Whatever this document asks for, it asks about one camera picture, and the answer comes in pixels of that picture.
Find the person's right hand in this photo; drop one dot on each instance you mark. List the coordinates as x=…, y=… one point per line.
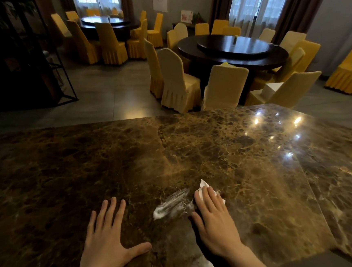
x=218, y=229

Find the person's left hand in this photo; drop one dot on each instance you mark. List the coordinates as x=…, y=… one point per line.
x=105, y=251

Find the person's left little finger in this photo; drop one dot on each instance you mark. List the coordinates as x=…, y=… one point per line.
x=91, y=223

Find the person's left middle finger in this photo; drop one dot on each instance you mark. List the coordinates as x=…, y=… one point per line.
x=111, y=214

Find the person's right little finger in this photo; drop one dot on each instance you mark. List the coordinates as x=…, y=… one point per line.
x=223, y=206

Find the person's right middle finger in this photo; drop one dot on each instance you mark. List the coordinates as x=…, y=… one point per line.
x=208, y=198

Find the person's left thumb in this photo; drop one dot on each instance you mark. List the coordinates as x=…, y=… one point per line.
x=139, y=248

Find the person's right thumb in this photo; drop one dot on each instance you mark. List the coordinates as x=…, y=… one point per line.
x=197, y=221

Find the white paper tissue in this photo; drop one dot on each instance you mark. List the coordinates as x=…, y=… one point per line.
x=202, y=184

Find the person's right forearm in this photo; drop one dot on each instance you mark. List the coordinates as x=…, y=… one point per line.
x=247, y=264

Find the white foam smear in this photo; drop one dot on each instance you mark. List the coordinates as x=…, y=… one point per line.
x=173, y=204

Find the group of pale yellow covered chairs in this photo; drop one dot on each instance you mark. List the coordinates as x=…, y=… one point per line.
x=177, y=82

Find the large round dark dining table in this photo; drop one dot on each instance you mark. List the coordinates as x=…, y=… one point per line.
x=267, y=59

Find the dark wooden turntable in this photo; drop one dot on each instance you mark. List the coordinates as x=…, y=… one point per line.
x=236, y=48

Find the small bottle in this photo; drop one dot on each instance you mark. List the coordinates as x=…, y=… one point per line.
x=234, y=39

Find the black metal shelf rack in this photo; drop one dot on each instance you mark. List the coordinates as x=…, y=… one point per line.
x=14, y=75

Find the group of bright yellow covered chairs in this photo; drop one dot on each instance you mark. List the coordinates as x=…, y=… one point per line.
x=110, y=45

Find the green potted plant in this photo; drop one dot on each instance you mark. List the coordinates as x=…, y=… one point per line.
x=198, y=18

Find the yellow skirted banquet chair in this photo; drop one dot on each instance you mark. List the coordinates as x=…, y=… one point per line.
x=347, y=72

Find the red and white sign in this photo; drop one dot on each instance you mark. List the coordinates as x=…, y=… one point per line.
x=187, y=16

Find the round dark table glass top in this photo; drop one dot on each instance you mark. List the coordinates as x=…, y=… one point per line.
x=117, y=26

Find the sheer white window curtain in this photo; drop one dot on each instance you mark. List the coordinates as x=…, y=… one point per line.
x=98, y=0
x=259, y=1

